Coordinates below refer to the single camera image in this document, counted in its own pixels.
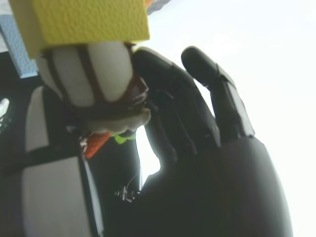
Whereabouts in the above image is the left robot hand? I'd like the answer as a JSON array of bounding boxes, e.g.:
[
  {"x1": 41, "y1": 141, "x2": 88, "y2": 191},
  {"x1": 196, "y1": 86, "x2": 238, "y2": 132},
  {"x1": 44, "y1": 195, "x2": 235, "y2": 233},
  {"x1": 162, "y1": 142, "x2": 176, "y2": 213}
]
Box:
[{"x1": 21, "y1": 46, "x2": 294, "y2": 237}]

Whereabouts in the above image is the chocolate drip toy cake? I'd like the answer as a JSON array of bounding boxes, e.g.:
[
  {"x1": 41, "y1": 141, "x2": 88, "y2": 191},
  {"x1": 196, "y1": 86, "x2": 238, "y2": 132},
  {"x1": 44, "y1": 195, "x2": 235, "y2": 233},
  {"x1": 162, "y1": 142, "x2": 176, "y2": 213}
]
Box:
[{"x1": 36, "y1": 41, "x2": 152, "y2": 159}]

